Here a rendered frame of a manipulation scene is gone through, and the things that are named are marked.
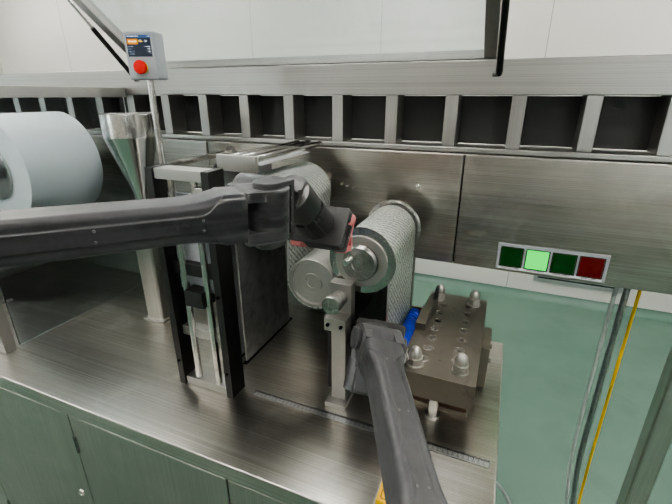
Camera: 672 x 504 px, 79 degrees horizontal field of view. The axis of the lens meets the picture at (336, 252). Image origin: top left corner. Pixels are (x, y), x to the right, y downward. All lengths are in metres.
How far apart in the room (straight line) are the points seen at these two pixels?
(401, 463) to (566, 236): 0.80
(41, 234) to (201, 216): 0.15
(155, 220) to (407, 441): 0.37
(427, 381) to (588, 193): 0.58
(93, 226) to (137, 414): 0.69
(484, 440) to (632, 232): 0.58
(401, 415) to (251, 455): 0.46
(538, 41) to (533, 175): 2.39
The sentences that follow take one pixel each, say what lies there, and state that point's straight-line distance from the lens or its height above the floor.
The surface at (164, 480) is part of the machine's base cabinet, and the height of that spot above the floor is 0.73.
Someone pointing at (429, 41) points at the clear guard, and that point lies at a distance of 1.11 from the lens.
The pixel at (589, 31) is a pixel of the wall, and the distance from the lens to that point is 3.46.
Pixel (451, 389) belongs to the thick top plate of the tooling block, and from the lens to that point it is 0.92.
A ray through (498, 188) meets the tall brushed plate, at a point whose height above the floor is 1.36.
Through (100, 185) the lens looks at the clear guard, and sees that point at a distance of 1.56.
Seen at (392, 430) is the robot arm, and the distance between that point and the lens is 0.51.
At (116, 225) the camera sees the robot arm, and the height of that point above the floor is 1.45.
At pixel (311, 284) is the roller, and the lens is 0.94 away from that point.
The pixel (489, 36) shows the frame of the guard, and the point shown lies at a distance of 1.07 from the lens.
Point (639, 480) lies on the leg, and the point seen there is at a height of 0.43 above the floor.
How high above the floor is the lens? 1.58
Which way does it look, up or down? 21 degrees down
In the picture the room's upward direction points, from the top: straight up
